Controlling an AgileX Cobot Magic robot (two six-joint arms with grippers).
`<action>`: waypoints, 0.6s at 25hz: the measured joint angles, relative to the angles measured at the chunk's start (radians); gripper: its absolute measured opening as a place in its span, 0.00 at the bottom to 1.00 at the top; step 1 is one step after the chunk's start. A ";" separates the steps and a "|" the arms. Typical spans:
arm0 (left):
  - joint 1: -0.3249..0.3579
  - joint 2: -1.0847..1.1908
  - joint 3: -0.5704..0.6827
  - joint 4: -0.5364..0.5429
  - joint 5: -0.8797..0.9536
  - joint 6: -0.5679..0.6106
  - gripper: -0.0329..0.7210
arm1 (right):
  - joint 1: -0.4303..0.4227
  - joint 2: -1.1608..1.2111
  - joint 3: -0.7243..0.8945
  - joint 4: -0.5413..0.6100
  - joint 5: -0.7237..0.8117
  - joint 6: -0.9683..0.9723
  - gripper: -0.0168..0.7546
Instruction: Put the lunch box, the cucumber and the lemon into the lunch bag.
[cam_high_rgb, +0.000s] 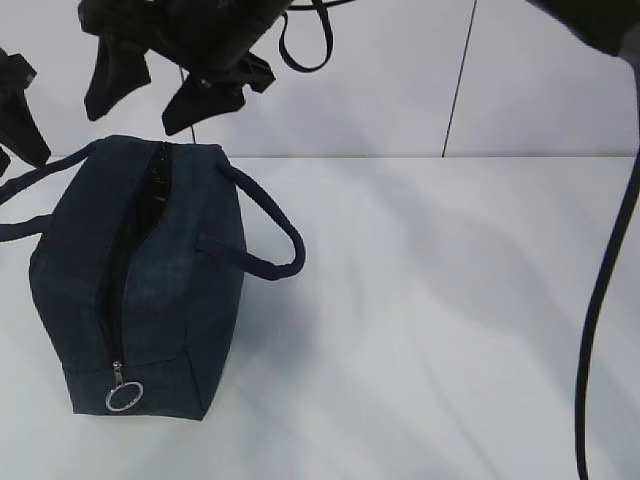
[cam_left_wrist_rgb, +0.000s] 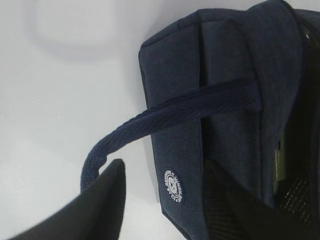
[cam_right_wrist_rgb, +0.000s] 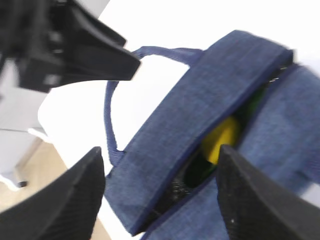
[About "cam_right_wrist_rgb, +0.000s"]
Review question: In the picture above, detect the dark blue lunch bag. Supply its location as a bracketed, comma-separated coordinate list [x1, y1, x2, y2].
[104, 30, 320, 240]

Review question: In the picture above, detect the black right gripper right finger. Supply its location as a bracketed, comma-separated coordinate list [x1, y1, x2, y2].
[216, 144, 320, 240]

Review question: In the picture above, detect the yellow lemon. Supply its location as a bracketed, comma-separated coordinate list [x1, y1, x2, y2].
[200, 116, 241, 165]

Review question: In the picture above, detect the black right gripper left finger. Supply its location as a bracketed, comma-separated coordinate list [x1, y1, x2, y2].
[0, 146, 105, 240]

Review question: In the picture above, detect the green cucumber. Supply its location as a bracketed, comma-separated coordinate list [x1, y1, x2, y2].
[240, 87, 267, 121]

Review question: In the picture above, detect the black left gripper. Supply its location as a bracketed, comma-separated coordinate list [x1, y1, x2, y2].
[0, 0, 141, 93]

